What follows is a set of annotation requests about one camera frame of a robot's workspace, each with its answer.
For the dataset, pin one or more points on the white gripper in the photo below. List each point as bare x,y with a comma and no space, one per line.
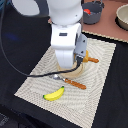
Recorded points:
68,42

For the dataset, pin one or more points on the red toy tomato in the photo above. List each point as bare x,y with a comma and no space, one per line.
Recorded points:
87,11

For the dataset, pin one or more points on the yellow toy banana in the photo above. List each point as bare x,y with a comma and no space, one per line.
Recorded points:
55,95

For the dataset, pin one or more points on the toy bread loaf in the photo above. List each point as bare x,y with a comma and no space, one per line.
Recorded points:
85,59

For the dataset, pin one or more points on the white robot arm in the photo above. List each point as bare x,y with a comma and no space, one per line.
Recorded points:
61,12

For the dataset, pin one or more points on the round wooden plate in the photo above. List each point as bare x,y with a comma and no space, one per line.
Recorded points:
73,74

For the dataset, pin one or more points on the pink mat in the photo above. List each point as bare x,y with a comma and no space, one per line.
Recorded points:
107,26

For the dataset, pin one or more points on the right grey pot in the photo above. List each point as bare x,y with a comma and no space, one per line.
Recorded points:
95,7

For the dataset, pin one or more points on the cream bowl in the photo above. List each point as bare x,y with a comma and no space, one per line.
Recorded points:
122,15

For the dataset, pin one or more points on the knife with wooden handle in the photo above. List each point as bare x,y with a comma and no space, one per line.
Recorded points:
93,60

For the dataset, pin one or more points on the fork with wooden handle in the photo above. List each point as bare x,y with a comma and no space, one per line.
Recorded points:
73,83

